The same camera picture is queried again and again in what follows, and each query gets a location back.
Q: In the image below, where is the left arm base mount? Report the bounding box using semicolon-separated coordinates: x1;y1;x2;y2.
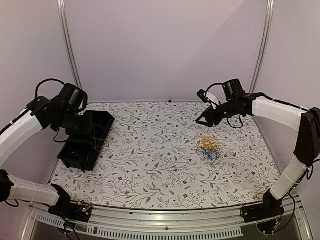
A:
48;197;93;223

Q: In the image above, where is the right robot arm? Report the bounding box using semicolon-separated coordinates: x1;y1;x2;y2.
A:
196;79;320;218

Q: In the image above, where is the aluminium corner post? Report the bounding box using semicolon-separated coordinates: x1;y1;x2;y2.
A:
249;0;275;93
56;0;83;89

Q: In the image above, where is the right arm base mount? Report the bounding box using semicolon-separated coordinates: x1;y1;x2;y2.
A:
240;203;285;235

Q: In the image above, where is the floral patterned table mat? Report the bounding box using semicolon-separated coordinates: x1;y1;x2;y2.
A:
51;102;280;210

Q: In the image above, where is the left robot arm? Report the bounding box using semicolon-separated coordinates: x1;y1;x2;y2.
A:
0;78;93;219

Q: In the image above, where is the right aluminium corner post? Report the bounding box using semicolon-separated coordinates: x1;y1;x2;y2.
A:
249;0;275;93

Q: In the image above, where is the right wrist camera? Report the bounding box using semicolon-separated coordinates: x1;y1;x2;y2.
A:
197;89;221;105

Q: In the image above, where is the blue cable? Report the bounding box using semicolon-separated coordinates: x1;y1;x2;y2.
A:
199;148;222;166

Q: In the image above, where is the yellow cable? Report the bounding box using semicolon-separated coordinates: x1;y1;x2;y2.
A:
191;134;223;155

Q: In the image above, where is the thin black cable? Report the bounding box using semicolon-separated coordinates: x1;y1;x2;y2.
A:
74;124;111;161

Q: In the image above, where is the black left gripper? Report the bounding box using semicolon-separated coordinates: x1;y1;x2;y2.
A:
55;108;93;136

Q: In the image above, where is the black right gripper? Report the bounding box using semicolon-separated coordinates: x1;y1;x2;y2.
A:
196;99;242;128

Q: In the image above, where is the aluminium front rail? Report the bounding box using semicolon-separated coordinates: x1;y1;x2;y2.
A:
22;194;316;240

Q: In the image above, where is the black three-compartment bin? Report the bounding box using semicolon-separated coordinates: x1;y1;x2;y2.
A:
57;110;115;172

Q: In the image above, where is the left aluminium corner post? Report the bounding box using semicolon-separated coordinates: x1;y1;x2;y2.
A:
56;0;83;89

